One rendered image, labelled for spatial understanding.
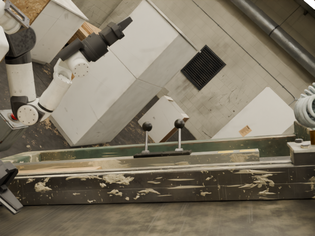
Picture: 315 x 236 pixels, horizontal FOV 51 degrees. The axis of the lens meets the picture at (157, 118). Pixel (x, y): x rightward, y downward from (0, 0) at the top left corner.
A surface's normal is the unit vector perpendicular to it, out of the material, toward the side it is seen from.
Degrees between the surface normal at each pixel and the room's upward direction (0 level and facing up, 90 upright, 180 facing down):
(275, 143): 90
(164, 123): 90
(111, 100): 90
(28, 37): 54
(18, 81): 90
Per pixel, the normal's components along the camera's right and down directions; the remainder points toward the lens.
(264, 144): -0.24, 0.07
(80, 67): 0.50, 0.59
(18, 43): 0.84, 0.16
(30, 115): 0.00, 0.31
